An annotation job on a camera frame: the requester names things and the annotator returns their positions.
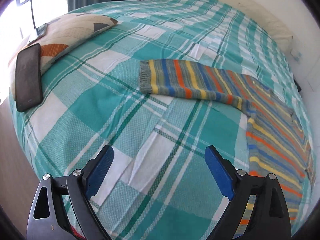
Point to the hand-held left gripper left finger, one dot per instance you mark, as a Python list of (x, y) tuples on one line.
[(100, 172)]

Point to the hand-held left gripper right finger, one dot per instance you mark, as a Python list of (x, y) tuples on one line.
[(220, 172)]

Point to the striped knit sweater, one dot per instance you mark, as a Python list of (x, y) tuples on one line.
[(200, 80)]

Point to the teal checked bedspread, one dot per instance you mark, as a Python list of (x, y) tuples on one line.
[(100, 105)]

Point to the dark grey cushion pad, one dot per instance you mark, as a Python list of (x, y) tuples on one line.
[(28, 77)]

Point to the patterned beige pillow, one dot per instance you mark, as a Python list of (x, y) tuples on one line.
[(72, 32)]

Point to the white pillow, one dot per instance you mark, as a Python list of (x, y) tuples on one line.
[(250, 2)]

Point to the black metal rod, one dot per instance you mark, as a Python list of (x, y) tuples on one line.
[(32, 7)]

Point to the white wall socket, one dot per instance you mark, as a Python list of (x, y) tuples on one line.
[(296, 54)]

